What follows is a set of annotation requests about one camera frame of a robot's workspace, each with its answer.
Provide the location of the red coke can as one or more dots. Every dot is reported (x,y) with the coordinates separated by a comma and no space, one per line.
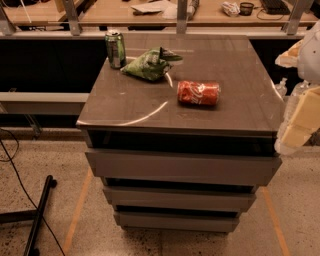
(198,93)

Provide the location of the white papers on desk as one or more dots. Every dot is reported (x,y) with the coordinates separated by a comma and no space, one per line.
(166,7)

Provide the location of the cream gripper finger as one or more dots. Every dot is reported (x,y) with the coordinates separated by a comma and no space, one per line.
(301,120)

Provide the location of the black keyboard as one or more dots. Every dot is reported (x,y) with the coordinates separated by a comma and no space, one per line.
(275,7)

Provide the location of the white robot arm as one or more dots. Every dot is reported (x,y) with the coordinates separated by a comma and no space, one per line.
(305,56)

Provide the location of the wooden background desk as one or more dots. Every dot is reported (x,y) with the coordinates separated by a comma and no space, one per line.
(120,13)

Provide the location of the green chip bag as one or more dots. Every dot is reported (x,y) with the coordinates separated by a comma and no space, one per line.
(153,64)

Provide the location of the green soda can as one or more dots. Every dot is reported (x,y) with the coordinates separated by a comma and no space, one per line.
(115,49)

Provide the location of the black mesh cup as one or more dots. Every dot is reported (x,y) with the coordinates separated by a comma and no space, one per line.
(246,8)

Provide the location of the black chair base leg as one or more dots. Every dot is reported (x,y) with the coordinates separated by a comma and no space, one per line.
(35,216)

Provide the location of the crumpled white wrapper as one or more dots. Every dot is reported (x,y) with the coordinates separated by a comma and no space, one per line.
(231,9)

